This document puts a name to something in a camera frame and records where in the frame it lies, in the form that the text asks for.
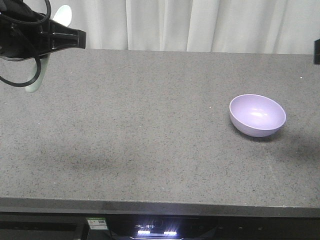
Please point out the black drawer sterilizer cabinet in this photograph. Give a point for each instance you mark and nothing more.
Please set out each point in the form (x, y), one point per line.
(178, 227)

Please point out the purple plastic bowl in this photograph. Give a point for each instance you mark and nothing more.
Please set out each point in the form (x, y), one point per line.
(256, 115)

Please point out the black built-in dishwasher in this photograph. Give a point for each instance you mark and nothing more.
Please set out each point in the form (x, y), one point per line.
(48, 226)

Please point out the mint green plastic spoon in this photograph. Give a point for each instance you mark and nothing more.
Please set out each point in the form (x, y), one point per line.
(62, 16)

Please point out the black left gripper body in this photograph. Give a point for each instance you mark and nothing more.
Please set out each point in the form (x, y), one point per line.
(26, 34)

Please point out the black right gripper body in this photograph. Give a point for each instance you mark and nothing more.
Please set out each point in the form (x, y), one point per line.
(316, 55)

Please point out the white pleated curtain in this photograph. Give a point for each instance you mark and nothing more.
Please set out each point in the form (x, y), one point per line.
(226, 26)

